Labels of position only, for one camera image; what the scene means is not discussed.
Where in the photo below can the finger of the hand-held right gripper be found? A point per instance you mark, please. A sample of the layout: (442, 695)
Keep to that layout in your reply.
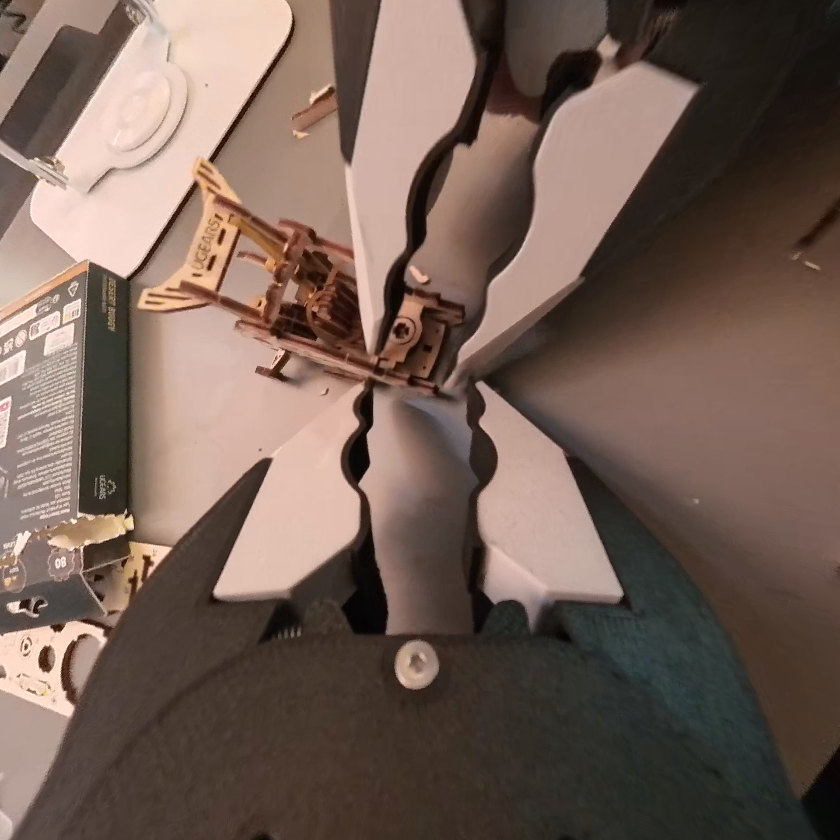
(407, 118)
(590, 197)

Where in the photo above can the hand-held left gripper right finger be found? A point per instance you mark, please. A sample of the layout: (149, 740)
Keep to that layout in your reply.
(538, 518)

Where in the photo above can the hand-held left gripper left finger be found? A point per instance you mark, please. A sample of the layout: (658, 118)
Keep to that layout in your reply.
(295, 518)

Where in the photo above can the wooden model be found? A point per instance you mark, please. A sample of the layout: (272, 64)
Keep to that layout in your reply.
(289, 308)

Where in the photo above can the wood scrap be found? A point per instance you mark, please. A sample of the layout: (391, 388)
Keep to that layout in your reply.
(315, 111)

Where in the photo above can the small wood chip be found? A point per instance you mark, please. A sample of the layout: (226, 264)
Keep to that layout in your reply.
(807, 261)

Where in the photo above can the dark cardboard kit box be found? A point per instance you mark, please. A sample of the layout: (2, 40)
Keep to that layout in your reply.
(59, 407)

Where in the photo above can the clear plastic stand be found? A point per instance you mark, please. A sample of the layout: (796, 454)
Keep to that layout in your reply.
(138, 105)

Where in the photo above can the laser-cut plywood sheet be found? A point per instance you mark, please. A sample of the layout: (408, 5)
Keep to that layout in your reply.
(46, 663)

